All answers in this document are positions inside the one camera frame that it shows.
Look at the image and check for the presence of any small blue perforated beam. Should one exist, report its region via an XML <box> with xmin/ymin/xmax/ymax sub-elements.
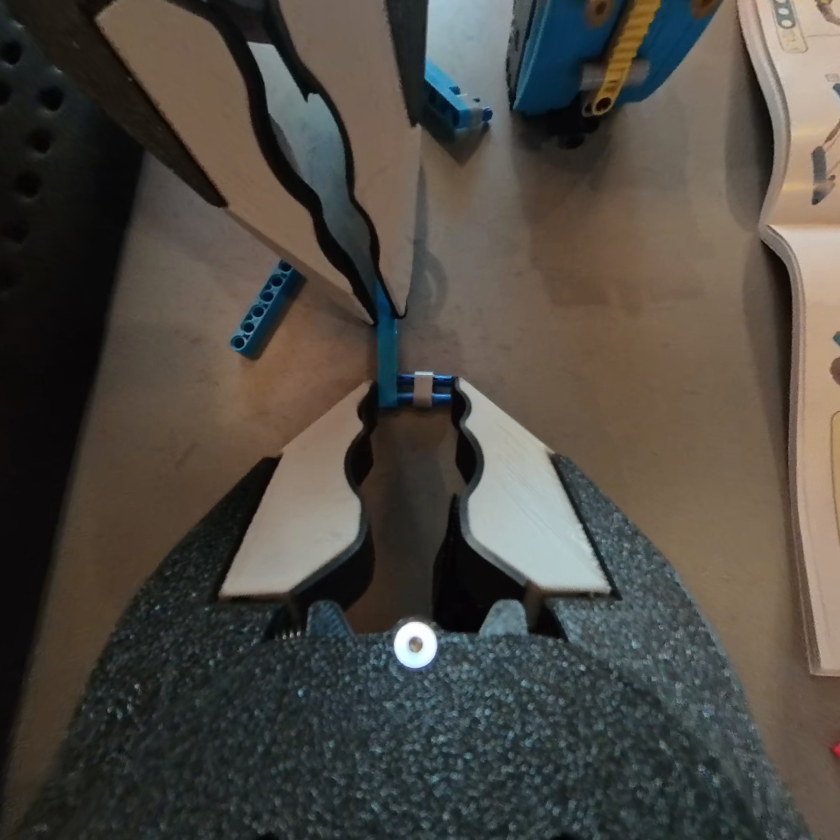
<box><xmin>229</xmin><ymin>260</ymin><xmax>307</xmax><ymax>359</ymax></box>

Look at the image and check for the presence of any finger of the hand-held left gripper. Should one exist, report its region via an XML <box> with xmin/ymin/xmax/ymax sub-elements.
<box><xmin>95</xmin><ymin>0</ymin><xmax>383</xmax><ymax>327</ymax></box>
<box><xmin>274</xmin><ymin>0</ymin><xmax>422</xmax><ymax>320</ymax></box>

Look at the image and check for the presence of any thick teal perforated beam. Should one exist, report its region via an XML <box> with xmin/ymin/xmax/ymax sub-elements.
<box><xmin>374</xmin><ymin>279</ymin><xmax>403</xmax><ymax>413</ymax></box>

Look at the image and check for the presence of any blue toy robot model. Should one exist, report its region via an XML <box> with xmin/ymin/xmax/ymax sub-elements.
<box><xmin>507</xmin><ymin>0</ymin><xmax>718</xmax><ymax>143</ymax></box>

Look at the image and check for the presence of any black perforated office chair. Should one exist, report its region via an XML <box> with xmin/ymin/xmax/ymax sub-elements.
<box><xmin>0</xmin><ymin>0</ymin><xmax>144</xmax><ymax>736</ymax></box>

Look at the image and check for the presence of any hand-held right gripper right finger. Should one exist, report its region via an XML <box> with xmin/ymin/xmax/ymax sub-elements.
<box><xmin>436</xmin><ymin>377</ymin><xmax>616</xmax><ymax>599</ymax></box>

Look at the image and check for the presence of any instruction booklet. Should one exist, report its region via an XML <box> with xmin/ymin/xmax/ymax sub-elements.
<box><xmin>735</xmin><ymin>0</ymin><xmax>840</xmax><ymax>678</ymax></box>

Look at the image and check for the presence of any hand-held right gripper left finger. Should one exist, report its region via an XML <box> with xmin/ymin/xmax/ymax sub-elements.
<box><xmin>218</xmin><ymin>381</ymin><xmax>378</xmax><ymax>601</ymax></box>

